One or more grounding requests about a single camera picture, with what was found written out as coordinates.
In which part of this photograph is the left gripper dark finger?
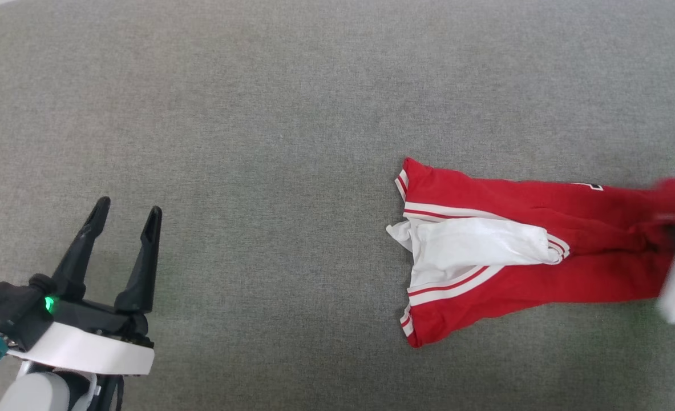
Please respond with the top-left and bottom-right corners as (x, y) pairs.
(114, 205), (163, 314)
(51, 196), (112, 301)

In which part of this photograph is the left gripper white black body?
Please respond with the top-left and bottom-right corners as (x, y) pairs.
(7, 299), (156, 376)

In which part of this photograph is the red and white garment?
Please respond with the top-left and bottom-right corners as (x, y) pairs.
(386, 157), (675, 349)

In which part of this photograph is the grey fabric sofa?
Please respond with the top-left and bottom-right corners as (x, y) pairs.
(0, 0), (675, 411)

